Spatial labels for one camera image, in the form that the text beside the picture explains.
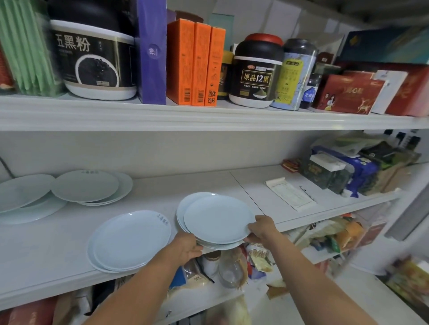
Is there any person's right hand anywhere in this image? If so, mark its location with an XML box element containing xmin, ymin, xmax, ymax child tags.
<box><xmin>244</xmin><ymin>215</ymin><xmax>281</xmax><ymax>245</ymax></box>

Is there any person's left hand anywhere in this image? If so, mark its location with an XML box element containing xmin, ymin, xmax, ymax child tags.
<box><xmin>166</xmin><ymin>233</ymin><xmax>204</xmax><ymax>268</ymax></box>

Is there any person's left forearm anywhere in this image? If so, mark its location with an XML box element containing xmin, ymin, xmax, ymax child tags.
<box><xmin>84</xmin><ymin>254</ymin><xmax>183</xmax><ymax>325</ymax></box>

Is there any person's right forearm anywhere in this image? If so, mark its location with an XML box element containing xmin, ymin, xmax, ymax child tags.
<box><xmin>265</xmin><ymin>231</ymin><xmax>379</xmax><ymax>325</ymax></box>

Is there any white jar brown lid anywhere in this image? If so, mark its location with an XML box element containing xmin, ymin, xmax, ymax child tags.
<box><xmin>201</xmin><ymin>251</ymin><xmax>222</xmax><ymax>279</ymax></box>

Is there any blue packet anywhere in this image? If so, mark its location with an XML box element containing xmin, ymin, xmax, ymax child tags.
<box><xmin>169</xmin><ymin>266</ymin><xmax>187</xmax><ymax>290</ymax></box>

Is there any white paper notepad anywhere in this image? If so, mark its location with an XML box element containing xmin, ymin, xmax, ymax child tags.
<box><xmin>265</xmin><ymin>177</ymin><xmax>317</xmax><ymax>212</ymax></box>

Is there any clear glass jar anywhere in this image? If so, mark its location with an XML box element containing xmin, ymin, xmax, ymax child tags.
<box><xmin>218</xmin><ymin>249</ymin><xmax>247</xmax><ymax>289</ymax></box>

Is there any black pen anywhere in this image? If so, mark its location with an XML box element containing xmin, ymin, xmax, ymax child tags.
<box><xmin>299</xmin><ymin>186</ymin><xmax>317</xmax><ymax>203</ymax></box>

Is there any small red brown box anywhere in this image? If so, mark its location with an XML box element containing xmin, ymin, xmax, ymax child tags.
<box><xmin>281</xmin><ymin>158</ymin><xmax>301</xmax><ymax>173</ymax></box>

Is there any clear box white lid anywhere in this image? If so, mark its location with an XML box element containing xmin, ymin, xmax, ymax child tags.
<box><xmin>299</xmin><ymin>154</ymin><xmax>354</xmax><ymax>195</ymax></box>

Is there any orange packet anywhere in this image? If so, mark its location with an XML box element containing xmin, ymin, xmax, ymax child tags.
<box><xmin>335</xmin><ymin>221</ymin><xmax>364</xmax><ymax>252</ymax></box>

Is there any flat white box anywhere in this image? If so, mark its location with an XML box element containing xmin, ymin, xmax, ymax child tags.
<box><xmin>309</xmin><ymin>153</ymin><xmax>346</xmax><ymax>172</ymax></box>

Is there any blue clear bag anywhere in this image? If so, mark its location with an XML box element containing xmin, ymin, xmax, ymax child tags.
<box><xmin>311</xmin><ymin>146</ymin><xmax>381</xmax><ymax>198</ymax></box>

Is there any brown paper bag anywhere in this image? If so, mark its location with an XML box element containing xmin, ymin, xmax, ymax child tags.
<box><xmin>362</xmin><ymin>160</ymin><xmax>411</xmax><ymax>196</ymax></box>

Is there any black pouch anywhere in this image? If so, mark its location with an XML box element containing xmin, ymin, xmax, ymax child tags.
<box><xmin>358</xmin><ymin>140</ymin><xmax>421</xmax><ymax>165</ymax></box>

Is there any dark bottle blue label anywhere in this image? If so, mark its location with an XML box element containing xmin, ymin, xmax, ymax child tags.
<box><xmin>299</xmin><ymin>73</ymin><xmax>322</xmax><ymax>109</ymax></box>

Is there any black tub green powder label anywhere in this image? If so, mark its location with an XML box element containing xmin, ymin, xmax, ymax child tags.
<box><xmin>229</xmin><ymin>40</ymin><xmax>285</xmax><ymax>109</ymax></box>

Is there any pale blue canister yellow label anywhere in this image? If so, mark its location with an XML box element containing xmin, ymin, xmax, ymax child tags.
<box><xmin>270</xmin><ymin>38</ymin><xmax>318</xmax><ymax>111</ymax></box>

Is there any colourful printed box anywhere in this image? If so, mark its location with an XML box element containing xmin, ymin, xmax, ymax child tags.
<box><xmin>385</xmin><ymin>256</ymin><xmax>429</xmax><ymax>302</ymax></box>

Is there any black tin yellow lid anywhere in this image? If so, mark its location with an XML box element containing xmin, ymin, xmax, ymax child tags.
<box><xmin>218</xmin><ymin>50</ymin><xmax>234</xmax><ymax>100</ymax></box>

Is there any red box with figure print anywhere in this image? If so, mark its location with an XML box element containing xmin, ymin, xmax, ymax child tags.
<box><xmin>313</xmin><ymin>74</ymin><xmax>386</xmax><ymax>115</ymax></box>

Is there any red packet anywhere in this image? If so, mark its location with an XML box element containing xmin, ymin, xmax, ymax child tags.
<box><xmin>0</xmin><ymin>296</ymin><xmax>58</xmax><ymax>325</ymax></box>

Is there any orange carton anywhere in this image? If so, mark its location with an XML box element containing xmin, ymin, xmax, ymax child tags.
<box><xmin>166</xmin><ymin>19</ymin><xmax>195</xmax><ymax>105</ymax></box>
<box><xmin>191</xmin><ymin>22</ymin><xmax>212</xmax><ymax>107</ymax></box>
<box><xmin>204</xmin><ymin>26</ymin><xmax>226</xmax><ymax>107</ymax></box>

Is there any dark green carton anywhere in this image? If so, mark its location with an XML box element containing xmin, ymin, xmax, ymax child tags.
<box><xmin>315</xmin><ymin>63</ymin><xmax>342</xmax><ymax>76</ymax></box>

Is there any tall purple box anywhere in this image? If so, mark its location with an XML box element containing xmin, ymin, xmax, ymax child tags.
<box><xmin>135</xmin><ymin>0</ymin><xmax>168</xmax><ymax>105</ymax></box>

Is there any red lidded jar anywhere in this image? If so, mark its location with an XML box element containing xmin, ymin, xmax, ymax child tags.
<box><xmin>244</xmin><ymin>33</ymin><xmax>284</xmax><ymax>47</ymax></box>

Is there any black tub bean picture label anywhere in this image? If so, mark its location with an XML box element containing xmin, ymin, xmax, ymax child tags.
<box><xmin>48</xmin><ymin>0</ymin><xmax>138</xmax><ymax>101</ymax></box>

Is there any large red gift box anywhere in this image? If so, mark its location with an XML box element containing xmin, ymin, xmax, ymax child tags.
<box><xmin>336</xmin><ymin>61</ymin><xmax>429</xmax><ymax>117</ymax></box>

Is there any clear plastic sachet box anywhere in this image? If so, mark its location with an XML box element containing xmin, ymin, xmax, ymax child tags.
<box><xmin>0</xmin><ymin>0</ymin><xmax>66</xmax><ymax>98</ymax></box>

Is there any pale teal box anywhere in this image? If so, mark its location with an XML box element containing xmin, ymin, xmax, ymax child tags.
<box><xmin>209</xmin><ymin>13</ymin><xmax>235</xmax><ymax>51</ymax></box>

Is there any dark teal flat box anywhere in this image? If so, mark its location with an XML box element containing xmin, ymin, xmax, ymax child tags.
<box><xmin>338</xmin><ymin>26</ymin><xmax>429</xmax><ymax>65</ymax></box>

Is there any tall black box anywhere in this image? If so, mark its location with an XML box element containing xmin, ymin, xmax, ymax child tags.
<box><xmin>119</xmin><ymin>0</ymin><xmax>139</xmax><ymax>38</ymax></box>

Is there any row of green sachets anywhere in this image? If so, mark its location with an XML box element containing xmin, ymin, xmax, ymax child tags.
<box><xmin>0</xmin><ymin>0</ymin><xmax>63</xmax><ymax>96</ymax></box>

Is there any black cable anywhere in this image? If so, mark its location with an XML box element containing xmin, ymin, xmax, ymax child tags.
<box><xmin>0</xmin><ymin>155</ymin><xmax>14</xmax><ymax>178</ymax></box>

